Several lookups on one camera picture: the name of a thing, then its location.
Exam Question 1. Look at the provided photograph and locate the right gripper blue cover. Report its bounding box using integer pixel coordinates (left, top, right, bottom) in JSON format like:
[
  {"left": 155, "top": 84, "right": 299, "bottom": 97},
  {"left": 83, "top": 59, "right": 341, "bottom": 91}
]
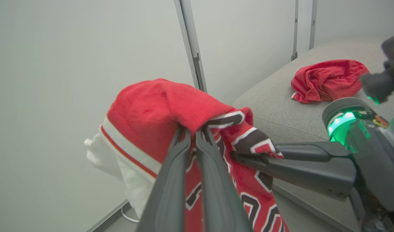
[{"left": 231, "top": 97, "right": 394, "bottom": 232}]

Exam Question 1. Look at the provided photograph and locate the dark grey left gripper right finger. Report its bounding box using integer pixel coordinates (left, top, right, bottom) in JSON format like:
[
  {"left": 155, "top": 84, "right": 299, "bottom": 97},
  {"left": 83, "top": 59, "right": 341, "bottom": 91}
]
[{"left": 196, "top": 127, "right": 253, "bottom": 232}]

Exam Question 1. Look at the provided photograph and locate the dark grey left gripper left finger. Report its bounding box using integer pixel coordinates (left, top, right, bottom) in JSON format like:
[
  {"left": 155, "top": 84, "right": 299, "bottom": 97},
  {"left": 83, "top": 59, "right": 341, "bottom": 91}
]
[{"left": 136, "top": 126, "right": 192, "bottom": 232}]

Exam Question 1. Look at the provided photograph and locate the red Bulls basketball jersey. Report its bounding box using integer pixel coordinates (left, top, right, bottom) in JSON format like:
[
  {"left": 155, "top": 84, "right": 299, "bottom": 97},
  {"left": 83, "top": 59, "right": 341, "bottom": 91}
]
[{"left": 84, "top": 78, "right": 290, "bottom": 232}]

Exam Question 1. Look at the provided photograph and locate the grey fabric sofa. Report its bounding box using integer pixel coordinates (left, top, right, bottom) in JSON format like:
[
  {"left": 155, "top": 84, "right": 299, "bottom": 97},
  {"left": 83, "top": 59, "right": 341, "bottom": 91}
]
[{"left": 231, "top": 36, "right": 394, "bottom": 232}]

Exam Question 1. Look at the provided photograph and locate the narrow white partition panel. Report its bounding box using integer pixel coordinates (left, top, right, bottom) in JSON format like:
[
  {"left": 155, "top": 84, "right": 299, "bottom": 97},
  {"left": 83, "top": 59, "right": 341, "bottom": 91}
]
[{"left": 184, "top": 0, "right": 298, "bottom": 107}]

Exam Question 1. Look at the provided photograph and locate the wide white partition panel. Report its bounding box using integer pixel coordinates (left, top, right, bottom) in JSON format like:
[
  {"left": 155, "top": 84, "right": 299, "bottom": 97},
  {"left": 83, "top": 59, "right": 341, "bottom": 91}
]
[{"left": 0, "top": 0, "right": 208, "bottom": 232}]

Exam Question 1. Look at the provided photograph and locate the looped white cable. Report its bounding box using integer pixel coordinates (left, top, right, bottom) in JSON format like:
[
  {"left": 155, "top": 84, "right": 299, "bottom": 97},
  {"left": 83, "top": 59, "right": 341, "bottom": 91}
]
[{"left": 121, "top": 206, "right": 140, "bottom": 223}]

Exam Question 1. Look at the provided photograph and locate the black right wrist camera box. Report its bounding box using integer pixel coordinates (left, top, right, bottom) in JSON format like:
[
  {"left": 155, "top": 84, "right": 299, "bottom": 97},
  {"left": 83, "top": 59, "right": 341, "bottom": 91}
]
[{"left": 360, "top": 31, "right": 394, "bottom": 104}]

